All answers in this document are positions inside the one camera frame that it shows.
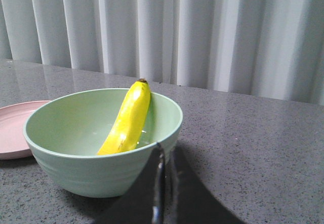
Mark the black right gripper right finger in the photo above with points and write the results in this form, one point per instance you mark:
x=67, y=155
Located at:
x=186, y=198

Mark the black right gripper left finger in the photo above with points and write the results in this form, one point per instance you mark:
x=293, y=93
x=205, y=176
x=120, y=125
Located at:
x=144, y=201

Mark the yellow banana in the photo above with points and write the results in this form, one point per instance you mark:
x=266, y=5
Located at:
x=127, y=129

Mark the green ribbed bowl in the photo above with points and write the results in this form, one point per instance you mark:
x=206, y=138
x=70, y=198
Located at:
x=66, y=134

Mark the pink plate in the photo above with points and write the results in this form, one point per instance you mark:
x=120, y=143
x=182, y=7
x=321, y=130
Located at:
x=13, y=117

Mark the white pleated curtain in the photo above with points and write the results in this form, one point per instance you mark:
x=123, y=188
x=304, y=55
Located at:
x=268, y=48

